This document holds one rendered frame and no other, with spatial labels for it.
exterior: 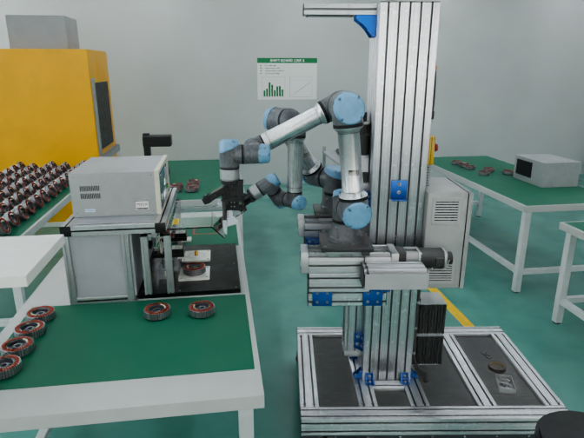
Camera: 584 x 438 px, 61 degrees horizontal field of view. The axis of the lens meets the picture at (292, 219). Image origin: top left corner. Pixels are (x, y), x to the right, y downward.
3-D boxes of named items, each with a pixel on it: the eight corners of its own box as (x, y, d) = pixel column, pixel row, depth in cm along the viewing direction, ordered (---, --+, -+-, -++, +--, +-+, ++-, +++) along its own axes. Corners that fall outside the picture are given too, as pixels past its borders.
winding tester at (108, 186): (169, 192, 272) (167, 155, 266) (162, 214, 230) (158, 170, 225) (95, 194, 266) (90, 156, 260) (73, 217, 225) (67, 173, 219)
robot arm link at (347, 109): (364, 219, 213) (355, 88, 196) (374, 229, 199) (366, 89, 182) (336, 223, 212) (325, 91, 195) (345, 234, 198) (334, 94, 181)
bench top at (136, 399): (237, 216, 372) (236, 210, 370) (264, 408, 163) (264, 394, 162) (96, 222, 358) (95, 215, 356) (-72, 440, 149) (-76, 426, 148)
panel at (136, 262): (154, 246, 289) (149, 196, 281) (137, 295, 227) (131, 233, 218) (152, 246, 289) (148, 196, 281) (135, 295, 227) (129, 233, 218)
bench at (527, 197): (480, 215, 624) (487, 155, 602) (613, 288, 416) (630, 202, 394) (411, 217, 611) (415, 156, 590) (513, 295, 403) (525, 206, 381)
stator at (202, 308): (213, 305, 222) (213, 298, 221) (216, 317, 212) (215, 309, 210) (188, 308, 219) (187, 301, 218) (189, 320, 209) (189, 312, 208)
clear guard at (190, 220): (223, 222, 254) (223, 211, 253) (224, 238, 232) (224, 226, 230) (158, 225, 250) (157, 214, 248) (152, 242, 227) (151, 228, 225)
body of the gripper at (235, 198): (242, 212, 192) (242, 182, 189) (221, 212, 192) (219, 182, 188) (244, 207, 199) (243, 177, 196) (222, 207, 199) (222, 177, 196)
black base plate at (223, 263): (235, 246, 296) (235, 242, 295) (240, 293, 235) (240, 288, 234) (154, 250, 289) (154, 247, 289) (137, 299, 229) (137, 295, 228)
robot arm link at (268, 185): (284, 188, 250) (275, 175, 244) (266, 199, 251) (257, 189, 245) (279, 180, 256) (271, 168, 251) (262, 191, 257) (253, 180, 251)
